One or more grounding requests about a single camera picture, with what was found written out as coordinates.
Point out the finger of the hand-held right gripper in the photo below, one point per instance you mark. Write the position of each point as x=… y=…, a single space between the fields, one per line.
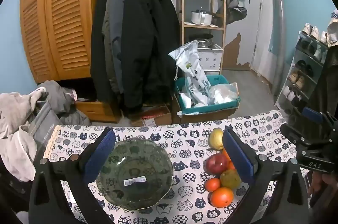
x=313 y=113
x=303 y=135

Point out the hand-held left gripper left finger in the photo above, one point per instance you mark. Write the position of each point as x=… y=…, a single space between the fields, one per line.
x=101 y=155

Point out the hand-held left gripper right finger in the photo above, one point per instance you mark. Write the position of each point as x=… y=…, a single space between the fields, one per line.
x=237 y=155

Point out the red apple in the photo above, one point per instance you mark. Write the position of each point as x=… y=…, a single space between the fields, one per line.
x=226 y=154
x=216 y=163

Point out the small yellow-green pear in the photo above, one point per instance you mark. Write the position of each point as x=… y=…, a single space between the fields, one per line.
x=230 y=179

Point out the large yellow pear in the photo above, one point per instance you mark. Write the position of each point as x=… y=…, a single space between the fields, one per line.
x=216 y=138

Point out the green glass bowl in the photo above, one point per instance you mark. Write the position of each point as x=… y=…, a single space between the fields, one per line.
x=137 y=168

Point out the small orange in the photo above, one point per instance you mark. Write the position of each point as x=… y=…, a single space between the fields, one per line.
x=212 y=184

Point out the large orange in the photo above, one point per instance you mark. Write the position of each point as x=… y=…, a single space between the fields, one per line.
x=221 y=197

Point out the person's right hand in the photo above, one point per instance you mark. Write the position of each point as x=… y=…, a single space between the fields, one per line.
x=324 y=183

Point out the group of assorted shoes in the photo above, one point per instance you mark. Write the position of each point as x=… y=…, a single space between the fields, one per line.
x=298 y=80

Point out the wooden drawer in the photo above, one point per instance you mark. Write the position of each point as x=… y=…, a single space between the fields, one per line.
x=97 y=109

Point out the large cardboard box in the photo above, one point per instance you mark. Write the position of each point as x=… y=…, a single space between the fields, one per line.
x=206 y=117

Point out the teal plastic basket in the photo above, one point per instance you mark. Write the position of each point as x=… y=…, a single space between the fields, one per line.
x=229 y=104

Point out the cat print tablecloth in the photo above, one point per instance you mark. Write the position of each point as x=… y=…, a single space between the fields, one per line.
x=184 y=150

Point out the shoe rack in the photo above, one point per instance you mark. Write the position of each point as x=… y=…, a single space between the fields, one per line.
x=297 y=55

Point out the clear plastic bag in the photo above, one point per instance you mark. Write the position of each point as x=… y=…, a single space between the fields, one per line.
x=221 y=93

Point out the grey laundry bag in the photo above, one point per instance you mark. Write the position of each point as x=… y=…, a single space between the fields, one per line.
x=43 y=123

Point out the small cardboard box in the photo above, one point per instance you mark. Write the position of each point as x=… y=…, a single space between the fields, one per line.
x=155 y=117

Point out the grey clothing pile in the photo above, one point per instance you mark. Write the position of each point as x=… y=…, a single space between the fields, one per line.
x=60 y=97

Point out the white rice bag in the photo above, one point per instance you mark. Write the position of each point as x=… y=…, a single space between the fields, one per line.
x=195 y=73

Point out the white patterned drawer box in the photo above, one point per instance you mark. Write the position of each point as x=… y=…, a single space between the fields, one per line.
x=211 y=59

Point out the black jacket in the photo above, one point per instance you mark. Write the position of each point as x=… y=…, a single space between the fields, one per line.
x=97 y=55

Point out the white door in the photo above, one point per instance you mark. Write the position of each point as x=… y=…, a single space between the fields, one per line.
x=248 y=28

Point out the steel pot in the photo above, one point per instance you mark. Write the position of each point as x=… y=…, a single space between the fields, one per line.
x=204 y=42

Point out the black hooded coat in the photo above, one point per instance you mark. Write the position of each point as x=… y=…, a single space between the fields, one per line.
x=148 y=42

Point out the grey jacket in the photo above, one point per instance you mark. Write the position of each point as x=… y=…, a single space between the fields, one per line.
x=116 y=28

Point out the grey hanging bag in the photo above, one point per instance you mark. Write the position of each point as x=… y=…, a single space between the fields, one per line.
x=232 y=13

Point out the wooden louvered wardrobe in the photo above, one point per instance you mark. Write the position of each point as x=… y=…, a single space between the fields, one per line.
x=66 y=28

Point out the white pot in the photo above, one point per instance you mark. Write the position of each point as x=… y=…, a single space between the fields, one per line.
x=200 y=18

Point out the wooden shelf rack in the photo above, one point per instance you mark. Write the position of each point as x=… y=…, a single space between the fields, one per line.
x=182 y=2

